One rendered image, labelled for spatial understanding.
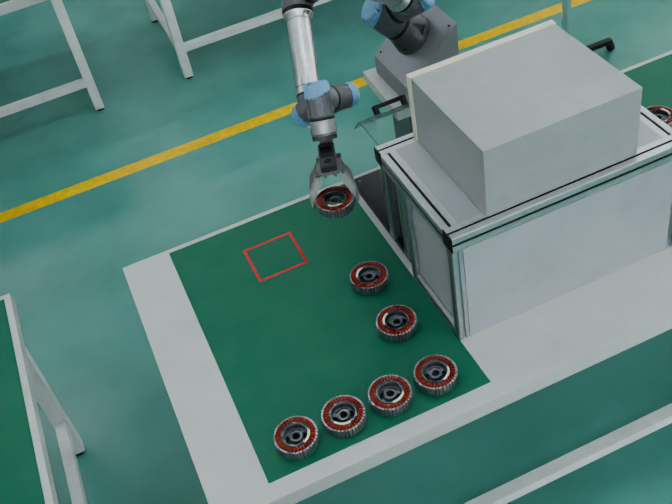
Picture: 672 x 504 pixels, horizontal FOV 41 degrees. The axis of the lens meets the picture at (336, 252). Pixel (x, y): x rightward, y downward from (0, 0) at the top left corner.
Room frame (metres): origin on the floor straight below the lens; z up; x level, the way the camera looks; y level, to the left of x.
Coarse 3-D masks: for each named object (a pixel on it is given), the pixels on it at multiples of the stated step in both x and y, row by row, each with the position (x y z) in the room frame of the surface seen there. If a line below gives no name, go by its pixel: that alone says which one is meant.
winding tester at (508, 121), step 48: (480, 48) 2.02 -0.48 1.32; (528, 48) 1.98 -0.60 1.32; (576, 48) 1.93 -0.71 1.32; (432, 96) 1.86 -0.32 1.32; (480, 96) 1.82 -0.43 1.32; (528, 96) 1.77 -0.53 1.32; (576, 96) 1.73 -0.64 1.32; (624, 96) 1.70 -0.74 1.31; (432, 144) 1.87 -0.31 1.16; (480, 144) 1.63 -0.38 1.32; (528, 144) 1.63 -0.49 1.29; (576, 144) 1.67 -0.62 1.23; (624, 144) 1.70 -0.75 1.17; (480, 192) 1.63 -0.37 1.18; (528, 192) 1.63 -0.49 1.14
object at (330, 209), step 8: (320, 192) 2.04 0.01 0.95; (328, 192) 2.03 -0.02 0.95; (336, 192) 2.03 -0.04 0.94; (344, 192) 2.02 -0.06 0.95; (320, 200) 2.00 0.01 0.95; (328, 200) 2.02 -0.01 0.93; (336, 200) 2.01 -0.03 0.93; (344, 200) 1.98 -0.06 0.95; (352, 200) 1.98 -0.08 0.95; (320, 208) 1.97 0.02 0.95; (328, 208) 1.96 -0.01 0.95; (336, 208) 1.96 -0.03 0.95; (344, 208) 1.95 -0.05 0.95; (352, 208) 1.97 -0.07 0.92; (328, 216) 1.96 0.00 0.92; (336, 216) 1.95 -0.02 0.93
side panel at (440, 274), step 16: (416, 224) 1.78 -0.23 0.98; (416, 240) 1.80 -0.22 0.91; (432, 240) 1.69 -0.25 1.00; (416, 256) 1.79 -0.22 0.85; (432, 256) 1.70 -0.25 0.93; (448, 256) 1.57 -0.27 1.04; (416, 272) 1.79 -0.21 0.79; (432, 272) 1.71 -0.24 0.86; (448, 272) 1.61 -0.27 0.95; (432, 288) 1.73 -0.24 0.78; (448, 288) 1.62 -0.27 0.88; (464, 288) 1.56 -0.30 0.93; (448, 304) 1.63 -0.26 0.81; (464, 304) 1.56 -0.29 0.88; (448, 320) 1.61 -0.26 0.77; (464, 320) 1.56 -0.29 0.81
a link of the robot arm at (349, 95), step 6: (336, 84) 2.24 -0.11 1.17; (342, 84) 2.24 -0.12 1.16; (348, 84) 2.25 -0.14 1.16; (354, 84) 2.26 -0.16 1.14; (336, 90) 2.19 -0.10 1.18; (342, 90) 2.21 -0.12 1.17; (348, 90) 2.22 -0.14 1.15; (354, 90) 2.23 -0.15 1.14; (342, 96) 2.19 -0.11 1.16; (348, 96) 2.20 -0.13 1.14; (354, 96) 2.22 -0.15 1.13; (342, 102) 2.18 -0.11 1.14; (348, 102) 2.20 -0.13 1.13; (354, 102) 2.22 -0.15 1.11; (336, 108) 2.17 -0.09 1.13; (342, 108) 2.19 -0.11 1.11; (348, 108) 2.23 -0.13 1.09
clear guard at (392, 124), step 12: (396, 108) 2.21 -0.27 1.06; (408, 108) 2.19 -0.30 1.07; (372, 120) 2.17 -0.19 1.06; (384, 120) 2.16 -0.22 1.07; (396, 120) 2.15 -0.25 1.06; (408, 120) 2.13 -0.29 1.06; (372, 132) 2.11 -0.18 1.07; (384, 132) 2.10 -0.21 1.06; (396, 132) 2.09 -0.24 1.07; (408, 132) 2.08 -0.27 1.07
